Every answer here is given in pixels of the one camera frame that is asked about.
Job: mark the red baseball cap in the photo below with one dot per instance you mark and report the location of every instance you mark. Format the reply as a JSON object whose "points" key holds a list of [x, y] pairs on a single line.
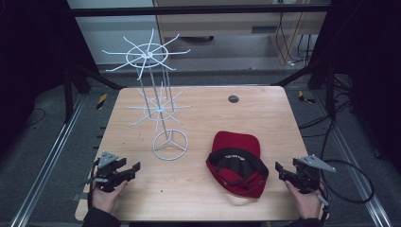
{"points": [[235, 142]]}

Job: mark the white cabinet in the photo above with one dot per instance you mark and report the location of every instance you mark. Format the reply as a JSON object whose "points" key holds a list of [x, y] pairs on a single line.
{"points": [[119, 34]]}

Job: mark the black frame leg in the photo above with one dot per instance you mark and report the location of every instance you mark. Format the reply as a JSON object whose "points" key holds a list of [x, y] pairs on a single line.
{"points": [[67, 94], [330, 94]]}

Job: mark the person's left hand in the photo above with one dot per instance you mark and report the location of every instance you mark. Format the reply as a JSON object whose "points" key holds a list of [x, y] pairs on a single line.
{"points": [[105, 200]]}

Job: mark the wooden cabinet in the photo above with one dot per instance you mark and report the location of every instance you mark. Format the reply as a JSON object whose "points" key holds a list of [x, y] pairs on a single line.
{"points": [[220, 23]]}

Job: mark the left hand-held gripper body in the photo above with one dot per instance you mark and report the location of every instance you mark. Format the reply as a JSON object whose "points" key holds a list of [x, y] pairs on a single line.
{"points": [[106, 171]]}

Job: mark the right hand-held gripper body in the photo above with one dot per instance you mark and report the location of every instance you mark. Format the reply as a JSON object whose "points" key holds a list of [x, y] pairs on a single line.
{"points": [[308, 176]]}

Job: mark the person's right hand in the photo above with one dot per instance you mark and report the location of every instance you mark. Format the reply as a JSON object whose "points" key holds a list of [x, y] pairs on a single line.
{"points": [[307, 205]]}

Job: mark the aluminium floor rail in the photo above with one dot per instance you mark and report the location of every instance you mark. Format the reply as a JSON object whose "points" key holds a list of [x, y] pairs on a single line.
{"points": [[47, 160], [356, 170]]}

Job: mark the black curtain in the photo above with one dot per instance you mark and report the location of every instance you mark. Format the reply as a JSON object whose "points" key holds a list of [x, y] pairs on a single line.
{"points": [[28, 63], [372, 63]]}

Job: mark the yellow black hazard tape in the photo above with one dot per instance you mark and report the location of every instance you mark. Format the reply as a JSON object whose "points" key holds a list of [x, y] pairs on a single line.
{"points": [[304, 97], [101, 101]]}

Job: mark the black frame crossbar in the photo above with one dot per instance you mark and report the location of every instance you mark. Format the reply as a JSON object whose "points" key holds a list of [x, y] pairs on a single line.
{"points": [[189, 11]]}

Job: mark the grey table grommet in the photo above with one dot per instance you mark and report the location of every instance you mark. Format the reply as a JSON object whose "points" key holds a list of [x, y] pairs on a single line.
{"points": [[233, 99]]}

